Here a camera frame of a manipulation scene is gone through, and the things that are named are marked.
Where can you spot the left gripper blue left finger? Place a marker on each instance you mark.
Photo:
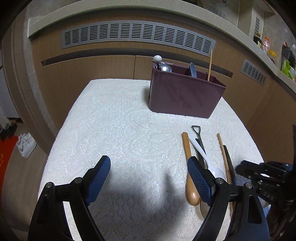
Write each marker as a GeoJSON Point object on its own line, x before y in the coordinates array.
{"type": "Point", "coordinates": [96, 177]}

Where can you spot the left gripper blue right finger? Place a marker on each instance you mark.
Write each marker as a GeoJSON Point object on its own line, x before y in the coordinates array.
{"type": "Point", "coordinates": [203, 180]}

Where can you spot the white plastic spoon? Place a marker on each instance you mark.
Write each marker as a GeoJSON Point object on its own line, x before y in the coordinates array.
{"type": "Point", "coordinates": [217, 173]}

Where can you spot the wooden spoon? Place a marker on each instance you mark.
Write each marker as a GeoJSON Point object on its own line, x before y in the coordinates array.
{"type": "Point", "coordinates": [192, 195]}

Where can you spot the long black plastic spoon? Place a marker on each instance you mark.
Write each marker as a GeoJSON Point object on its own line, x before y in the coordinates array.
{"type": "Point", "coordinates": [230, 166]}

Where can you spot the wooden chopstick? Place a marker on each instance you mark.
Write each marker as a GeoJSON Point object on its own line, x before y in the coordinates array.
{"type": "Point", "coordinates": [210, 65]}
{"type": "Point", "coordinates": [228, 176]}

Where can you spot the black shovel-shaped spoon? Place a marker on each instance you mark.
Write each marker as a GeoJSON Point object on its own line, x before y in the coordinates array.
{"type": "Point", "coordinates": [197, 130]}

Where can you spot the white lace tablecloth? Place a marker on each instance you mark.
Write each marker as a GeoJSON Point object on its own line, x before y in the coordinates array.
{"type": "Point", "coordinates": [143, 197]}

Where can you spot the white sneaker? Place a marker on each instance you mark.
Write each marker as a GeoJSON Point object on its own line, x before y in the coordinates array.
{"type": "Point", "coordinates": [26, 144]}

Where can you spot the maroon plastic utensil holder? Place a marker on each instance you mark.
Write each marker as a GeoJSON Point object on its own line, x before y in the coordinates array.
{"type": "Point", "coordinates": [179, 93]}

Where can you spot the light blue plastic spoon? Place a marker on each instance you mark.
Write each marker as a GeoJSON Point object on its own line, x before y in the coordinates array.
{"type": "Point", "coordinates": [192, 70]}

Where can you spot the green vegetable bag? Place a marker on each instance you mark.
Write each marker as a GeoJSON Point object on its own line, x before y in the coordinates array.
{"type": "Point", "coordinates": [288, 70]}

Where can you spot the small grey vent grille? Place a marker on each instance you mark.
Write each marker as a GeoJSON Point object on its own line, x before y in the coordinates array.
{"type": "Point", "coordinates": [251, 71]}

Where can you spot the silver metal spoon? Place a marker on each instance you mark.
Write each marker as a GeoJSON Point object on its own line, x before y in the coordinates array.
{"type": "Point", "coordinates": [165, 67]}

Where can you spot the yellow lid jar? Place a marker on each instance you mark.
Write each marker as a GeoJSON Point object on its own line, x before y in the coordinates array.
{"type": "Point", "coordinates": [272, 55]}

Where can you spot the black utensil rack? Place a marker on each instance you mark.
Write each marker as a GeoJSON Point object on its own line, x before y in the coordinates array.
{"type": "Point", "coordinates": [286, 52]}

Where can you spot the white round-top utensil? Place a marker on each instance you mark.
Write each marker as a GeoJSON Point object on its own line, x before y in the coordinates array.
{"type": "Point", "coordinates": [157, 59]}

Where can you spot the orange cap bottle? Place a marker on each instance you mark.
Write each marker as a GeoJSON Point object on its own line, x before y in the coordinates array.
{"type": "Point", "coordinates": [265, 45]}

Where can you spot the long grey vent grille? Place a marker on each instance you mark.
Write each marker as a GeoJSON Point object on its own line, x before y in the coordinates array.
{"type": "Point", "coordinates": [137, 31]}

